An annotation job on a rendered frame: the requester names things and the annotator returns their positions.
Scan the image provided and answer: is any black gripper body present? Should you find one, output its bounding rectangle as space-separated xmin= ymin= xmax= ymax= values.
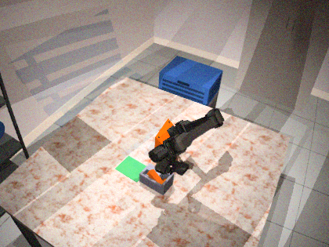
xmin=164 ymin=155 xmax=190 ymax=176

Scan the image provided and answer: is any green flat mat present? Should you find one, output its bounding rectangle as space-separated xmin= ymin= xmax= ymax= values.
xmin=115 ymin=155 xmax=174 ymax=195

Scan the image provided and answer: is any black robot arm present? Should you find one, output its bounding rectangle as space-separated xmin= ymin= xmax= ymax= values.
xmin=148 ymin=107 xmax=225 ymax=175

